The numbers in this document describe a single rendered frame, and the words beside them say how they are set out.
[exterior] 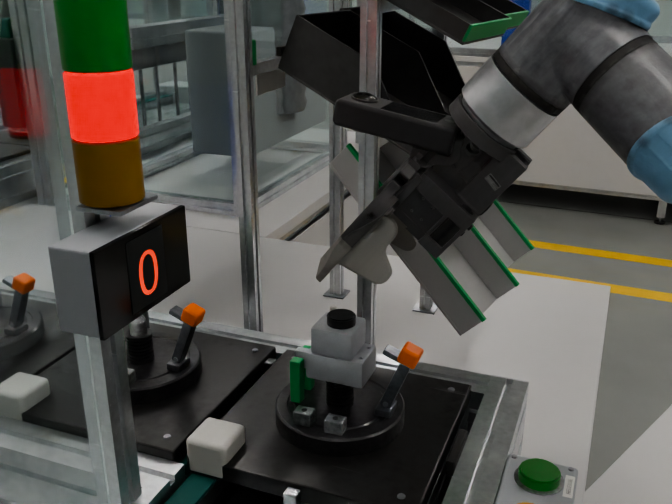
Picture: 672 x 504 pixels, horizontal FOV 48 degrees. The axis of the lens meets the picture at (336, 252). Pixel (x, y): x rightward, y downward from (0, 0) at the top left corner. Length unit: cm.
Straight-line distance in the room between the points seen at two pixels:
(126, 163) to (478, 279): 62
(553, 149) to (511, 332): 346
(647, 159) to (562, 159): 411
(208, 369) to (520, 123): 50
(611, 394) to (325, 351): 217
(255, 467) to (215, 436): 5
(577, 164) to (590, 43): 409
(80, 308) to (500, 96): 37
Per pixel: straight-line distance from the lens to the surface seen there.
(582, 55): 61
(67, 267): 58
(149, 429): 84
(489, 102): 63
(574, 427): 106
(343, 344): 76
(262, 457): 78
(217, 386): 90
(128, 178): 59
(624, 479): 99
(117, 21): 57
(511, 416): 88
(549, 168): 472
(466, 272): 106
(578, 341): 128
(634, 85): 59
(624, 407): 281
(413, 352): 76
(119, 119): 58
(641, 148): 59
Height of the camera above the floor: 143
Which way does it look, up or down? 21 degrees down
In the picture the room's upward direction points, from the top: straight up
